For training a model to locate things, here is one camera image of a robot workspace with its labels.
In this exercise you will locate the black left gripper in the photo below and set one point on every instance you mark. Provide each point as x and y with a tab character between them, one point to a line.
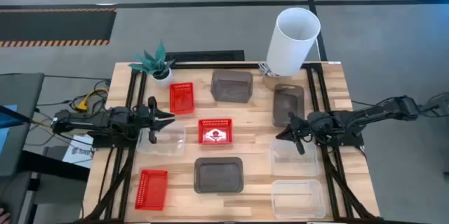
140	122

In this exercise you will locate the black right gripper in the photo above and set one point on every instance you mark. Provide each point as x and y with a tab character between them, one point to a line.
314	125

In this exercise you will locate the clear plastic basket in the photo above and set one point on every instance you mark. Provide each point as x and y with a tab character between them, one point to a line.
294	161
168	143
298	199

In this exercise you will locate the grey translucent plastic basket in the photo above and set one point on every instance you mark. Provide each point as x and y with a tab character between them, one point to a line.
219	175
287	101
231	87

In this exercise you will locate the red basket with white sticker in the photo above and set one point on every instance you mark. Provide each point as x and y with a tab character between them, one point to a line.
215	134

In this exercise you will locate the red plastic mesh basket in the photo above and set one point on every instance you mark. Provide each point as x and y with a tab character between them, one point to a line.
151	190
181	99

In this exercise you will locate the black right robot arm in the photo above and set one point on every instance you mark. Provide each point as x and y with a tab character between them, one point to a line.
386	108

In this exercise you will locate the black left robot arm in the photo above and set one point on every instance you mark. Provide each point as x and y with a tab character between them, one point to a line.
87	120

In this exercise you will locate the green plant in white pot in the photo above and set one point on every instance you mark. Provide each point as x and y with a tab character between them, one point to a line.
154	63

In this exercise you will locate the plain black floor mat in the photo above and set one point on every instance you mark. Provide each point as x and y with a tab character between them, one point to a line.
205	55

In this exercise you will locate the white printed paper sign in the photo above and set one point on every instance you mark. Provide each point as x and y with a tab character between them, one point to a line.
79	150

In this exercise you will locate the white shade wooden base lamp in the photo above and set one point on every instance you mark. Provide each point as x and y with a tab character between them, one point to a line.
291	41

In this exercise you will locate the grey computer monitor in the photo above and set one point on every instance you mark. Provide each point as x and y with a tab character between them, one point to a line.
24	90

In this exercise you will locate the black mat with hazard stripes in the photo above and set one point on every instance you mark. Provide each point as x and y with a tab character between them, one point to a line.
56	25

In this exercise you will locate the person's hand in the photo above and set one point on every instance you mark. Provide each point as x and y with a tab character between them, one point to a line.
3	217

